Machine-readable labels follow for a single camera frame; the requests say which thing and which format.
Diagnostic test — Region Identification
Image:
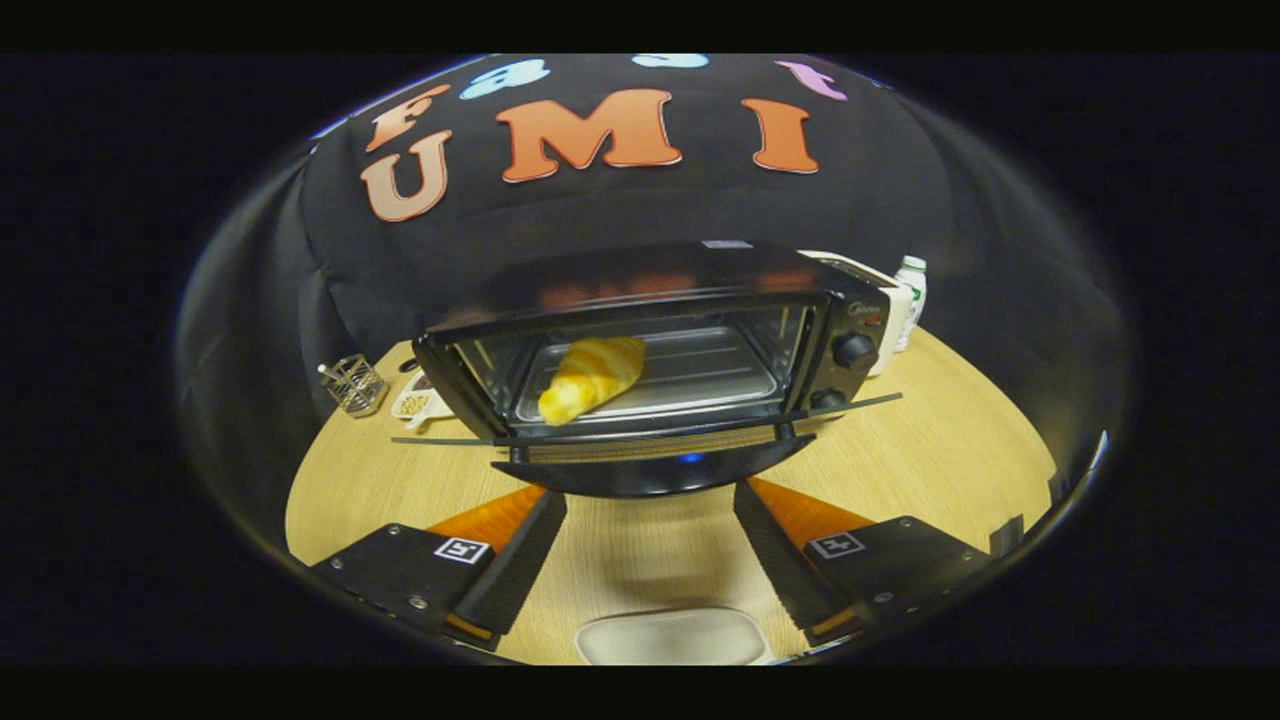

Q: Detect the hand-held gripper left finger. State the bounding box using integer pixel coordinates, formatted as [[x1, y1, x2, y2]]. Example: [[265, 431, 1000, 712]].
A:
[[310, 486, 569, 651]]

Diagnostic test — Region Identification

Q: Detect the black toaster oven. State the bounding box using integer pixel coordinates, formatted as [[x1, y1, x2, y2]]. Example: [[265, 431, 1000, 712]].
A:
[[392, 240, 903, 499]]

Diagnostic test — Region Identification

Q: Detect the white pop-up toaster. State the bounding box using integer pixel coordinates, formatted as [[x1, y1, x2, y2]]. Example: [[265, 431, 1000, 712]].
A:
[[800, 250, 913, 378]]

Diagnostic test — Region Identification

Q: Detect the white bottle green label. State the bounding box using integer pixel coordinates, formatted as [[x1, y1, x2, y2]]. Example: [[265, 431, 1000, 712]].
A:
[[893, 255, 928, 353]]

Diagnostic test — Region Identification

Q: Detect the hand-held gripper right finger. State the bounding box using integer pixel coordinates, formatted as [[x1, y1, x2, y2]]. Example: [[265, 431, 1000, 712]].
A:
[[733, 478, 993, 646]]

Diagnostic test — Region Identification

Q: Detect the white plate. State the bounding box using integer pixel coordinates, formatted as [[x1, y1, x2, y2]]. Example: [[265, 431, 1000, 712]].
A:
[[574, 606, 769, 667]]

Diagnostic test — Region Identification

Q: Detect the metal wire basket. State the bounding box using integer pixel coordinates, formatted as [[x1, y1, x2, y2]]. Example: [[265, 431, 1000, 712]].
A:
[[318, 354, 389, 418]]

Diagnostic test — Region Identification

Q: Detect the golden croissant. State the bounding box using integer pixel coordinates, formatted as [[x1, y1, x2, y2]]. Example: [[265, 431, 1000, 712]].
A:
[[538, 336, 647, 427]]

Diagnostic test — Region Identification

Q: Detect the white divided snack dish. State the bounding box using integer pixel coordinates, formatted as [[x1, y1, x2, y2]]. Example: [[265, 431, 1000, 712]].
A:
[[391, 372, 456, 433]]

